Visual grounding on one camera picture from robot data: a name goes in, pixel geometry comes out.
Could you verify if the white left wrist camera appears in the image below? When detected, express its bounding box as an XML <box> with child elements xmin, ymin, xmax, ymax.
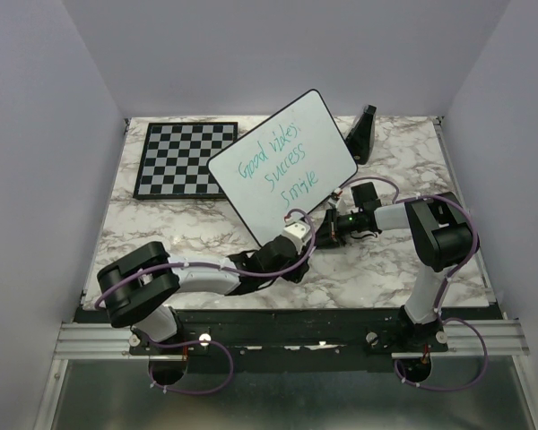
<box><xmin>282</xmin><ymin>220</ymin><xmax>311</xmax><ymax>251</ymax></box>

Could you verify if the white whiteboard black frame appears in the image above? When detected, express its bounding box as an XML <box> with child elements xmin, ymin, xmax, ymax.
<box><xmin>207</xmin><ymin>90</ymin><xmax>358</xmax><ymax>245</ymax></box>

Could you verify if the black wedge eraser block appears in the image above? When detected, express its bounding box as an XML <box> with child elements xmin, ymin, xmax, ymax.
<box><xmin>344</xmin><ymin>105</ymin><xmax>377</xmax><ymax>165</ymax></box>

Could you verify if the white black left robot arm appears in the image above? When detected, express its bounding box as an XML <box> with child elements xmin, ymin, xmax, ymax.
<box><xmin>94</xmin><ymin>234</ymin><xmax>315</xmax><ymax>354</ymax></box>

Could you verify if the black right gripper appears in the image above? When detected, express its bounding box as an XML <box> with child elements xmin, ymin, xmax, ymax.
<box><xmin>307</xmin><ymin>206</ymin><xmax>364</xmax><ymax>249</ymax></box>

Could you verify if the aluminium rail frame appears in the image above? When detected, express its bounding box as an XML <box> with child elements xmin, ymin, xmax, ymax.
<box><xmin>30</xmin><ymin>116</ymin><xmax>538</xmax><ymax>430</ymax></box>

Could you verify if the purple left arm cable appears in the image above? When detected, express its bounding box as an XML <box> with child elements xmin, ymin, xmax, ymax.
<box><xmin>94</xmin><ymin>208</ymin><xmax>317</xmax><ymax>396</ymax></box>

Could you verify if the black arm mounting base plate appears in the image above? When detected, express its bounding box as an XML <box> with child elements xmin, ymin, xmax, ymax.
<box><xmin>57</xmin><ymin>306</ymin><xmax>517</xmax><ymax>375</ymax></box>

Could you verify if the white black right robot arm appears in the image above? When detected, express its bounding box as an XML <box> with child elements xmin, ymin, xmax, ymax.
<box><xmin>316</xmin><ymin>182</ymin><xmax>479</xmax><ymax>351</ymax></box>

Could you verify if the black white chessboard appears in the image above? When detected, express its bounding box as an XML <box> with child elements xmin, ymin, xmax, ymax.
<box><xmin>134</xmin><ymin>122</ymin><xmax>238</xmax><ymax>200</ymax></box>

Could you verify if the black wire whiteboard stand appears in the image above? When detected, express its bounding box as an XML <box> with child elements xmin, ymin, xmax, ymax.
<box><xmin>326</xmin><ymin>192</ymin><xmax>340</xmax><ymax>208</ymax></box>

